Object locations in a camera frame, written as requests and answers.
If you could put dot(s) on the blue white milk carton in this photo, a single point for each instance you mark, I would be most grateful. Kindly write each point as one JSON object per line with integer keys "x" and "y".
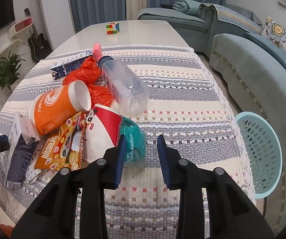
{"x": 70, "y": 62}

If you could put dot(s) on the red white panda cup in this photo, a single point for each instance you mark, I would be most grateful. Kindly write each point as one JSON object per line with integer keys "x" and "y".
{"x": 101, "y": 133}

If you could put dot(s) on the pink bottle cap piece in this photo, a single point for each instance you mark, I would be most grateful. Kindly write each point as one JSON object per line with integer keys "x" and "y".
{"x": 97, "y": 52}

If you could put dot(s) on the folded teal blanket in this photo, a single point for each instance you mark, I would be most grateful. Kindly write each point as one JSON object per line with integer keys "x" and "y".
{"x": 189, "y": 7}

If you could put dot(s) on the green potted plant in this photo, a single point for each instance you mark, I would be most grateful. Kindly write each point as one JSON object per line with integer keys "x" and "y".
{"x": 9, "y": 69}

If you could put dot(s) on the teal packaged cloth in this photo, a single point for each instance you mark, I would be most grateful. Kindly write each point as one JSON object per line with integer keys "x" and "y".
{"x": 136, "y": 144}

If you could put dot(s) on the orange paper cup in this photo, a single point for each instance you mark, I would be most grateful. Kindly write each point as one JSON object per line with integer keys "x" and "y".
{"x": 51, "y": 109}

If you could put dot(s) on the orange plastic bag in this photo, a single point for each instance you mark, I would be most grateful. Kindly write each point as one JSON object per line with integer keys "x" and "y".
{"x": 89, "y": 73}

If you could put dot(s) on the blue white paper box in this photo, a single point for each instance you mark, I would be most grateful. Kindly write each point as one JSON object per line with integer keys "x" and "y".
{"x": 23, "y": 139}

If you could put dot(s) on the white coffee table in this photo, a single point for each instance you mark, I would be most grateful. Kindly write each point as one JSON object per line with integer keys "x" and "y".
{"x": 123, "y": 34}

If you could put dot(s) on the yellow snack bag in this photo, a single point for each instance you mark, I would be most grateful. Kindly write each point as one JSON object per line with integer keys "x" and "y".
{"x": 64, "y": 148}

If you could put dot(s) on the white refrigerator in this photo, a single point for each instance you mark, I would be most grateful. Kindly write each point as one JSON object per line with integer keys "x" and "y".
{"x": 58, "y": 21}

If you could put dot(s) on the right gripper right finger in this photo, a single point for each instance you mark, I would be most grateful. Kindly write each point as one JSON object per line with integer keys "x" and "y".
{"x": 232, "y": 214}

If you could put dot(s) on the colourful puzzle cube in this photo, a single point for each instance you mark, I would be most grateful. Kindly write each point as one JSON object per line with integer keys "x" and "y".
{"x": 112, "y": 28}

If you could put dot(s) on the clear plastic bottle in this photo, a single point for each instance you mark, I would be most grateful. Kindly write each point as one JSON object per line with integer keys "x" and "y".
{"x": 129, "y": 91}

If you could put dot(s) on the black acoustic guitar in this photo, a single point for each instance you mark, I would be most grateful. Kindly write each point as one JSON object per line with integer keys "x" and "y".
{"x": 40, "y": 47}

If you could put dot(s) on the white heart pattern bag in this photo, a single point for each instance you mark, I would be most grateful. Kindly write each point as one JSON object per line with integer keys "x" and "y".
{"x": 32, "y": 173}

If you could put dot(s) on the teal chaise sofa section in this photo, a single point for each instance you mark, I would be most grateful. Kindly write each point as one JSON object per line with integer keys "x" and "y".
{"x": 198, "y": 32}

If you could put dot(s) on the teal curved sofa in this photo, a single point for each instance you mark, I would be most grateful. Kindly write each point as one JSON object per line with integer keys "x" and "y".
{"x": 257, "y": 82}

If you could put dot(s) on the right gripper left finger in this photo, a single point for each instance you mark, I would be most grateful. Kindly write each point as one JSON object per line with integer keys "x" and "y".
{"x": 52, "y": 214}

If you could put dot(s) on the light blue plastic basket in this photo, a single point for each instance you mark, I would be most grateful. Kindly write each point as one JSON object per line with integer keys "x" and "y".
{"x": 263, "y": 150}

